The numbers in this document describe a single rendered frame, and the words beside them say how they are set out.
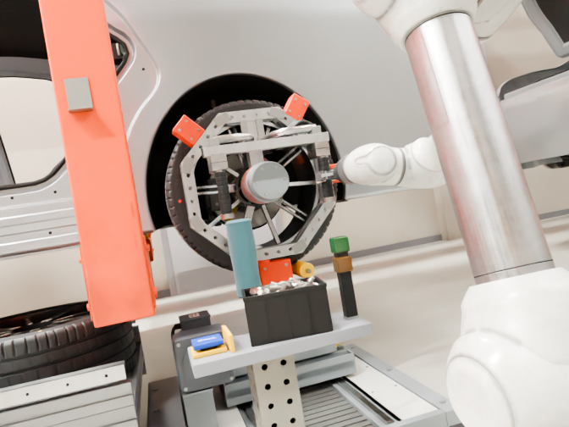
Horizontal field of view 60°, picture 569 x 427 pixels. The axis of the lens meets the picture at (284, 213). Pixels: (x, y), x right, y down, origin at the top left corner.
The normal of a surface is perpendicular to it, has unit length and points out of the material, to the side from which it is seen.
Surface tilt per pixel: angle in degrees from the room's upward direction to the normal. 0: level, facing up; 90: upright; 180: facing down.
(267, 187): 90
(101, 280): 90
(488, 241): 81
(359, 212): 90
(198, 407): 90
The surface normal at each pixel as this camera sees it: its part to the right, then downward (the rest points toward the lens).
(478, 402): -0.91, 0.22
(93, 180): 0.26, -0.03
